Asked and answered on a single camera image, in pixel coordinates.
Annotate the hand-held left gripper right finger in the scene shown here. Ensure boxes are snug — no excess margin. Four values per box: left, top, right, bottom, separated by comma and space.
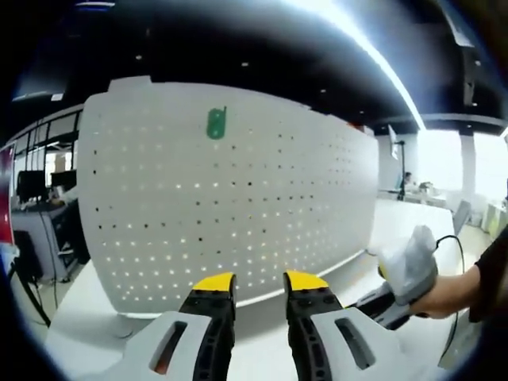
282, 269, 448, 381

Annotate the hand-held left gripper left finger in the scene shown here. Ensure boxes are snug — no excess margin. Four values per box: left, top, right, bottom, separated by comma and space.
101, 271, 239, 381

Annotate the white perforated mounting plate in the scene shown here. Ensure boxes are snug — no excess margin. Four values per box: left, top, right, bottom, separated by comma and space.
76, 81, 380, 317

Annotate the green hook assembly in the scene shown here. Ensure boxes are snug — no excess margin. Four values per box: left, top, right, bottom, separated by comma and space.
206, 106, 228, 140

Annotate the person's right hand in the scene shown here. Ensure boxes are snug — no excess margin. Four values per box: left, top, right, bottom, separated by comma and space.
410, 273, 457, 319

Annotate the grey chair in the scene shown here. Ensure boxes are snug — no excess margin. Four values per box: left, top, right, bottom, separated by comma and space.
454, 200, 473, 235

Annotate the black tripod stand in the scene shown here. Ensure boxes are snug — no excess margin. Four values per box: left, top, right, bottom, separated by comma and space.
392, 138, 410, 202

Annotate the grey office desk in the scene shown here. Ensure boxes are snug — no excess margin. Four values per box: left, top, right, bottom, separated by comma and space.
39, 202, 87, 279

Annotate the desk with black legs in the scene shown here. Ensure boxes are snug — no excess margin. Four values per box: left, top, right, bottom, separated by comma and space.
7, 245, 52, 326

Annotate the black computer tower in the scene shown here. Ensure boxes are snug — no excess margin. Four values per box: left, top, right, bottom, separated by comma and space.
13, 229, 43, 279

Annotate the black computer monitor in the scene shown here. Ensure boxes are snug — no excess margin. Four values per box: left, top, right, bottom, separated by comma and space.
15, 170, 45, 202
50, 170, 79, 187

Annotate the long ceiling light strip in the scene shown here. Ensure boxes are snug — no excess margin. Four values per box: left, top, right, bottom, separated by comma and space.
344, 0, 428, 130

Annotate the red screen monitor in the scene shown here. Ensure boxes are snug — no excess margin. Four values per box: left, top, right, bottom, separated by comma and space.
0, 146, 17, 243

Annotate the ceiling air vent panel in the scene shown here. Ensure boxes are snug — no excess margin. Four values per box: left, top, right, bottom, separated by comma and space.
440, 0, 477, 48

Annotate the white partition panel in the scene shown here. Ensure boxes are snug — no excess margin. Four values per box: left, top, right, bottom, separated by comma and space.
107, 77, 154, 93

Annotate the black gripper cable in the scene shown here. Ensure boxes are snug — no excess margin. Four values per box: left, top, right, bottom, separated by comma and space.
434, 234, 468, 368

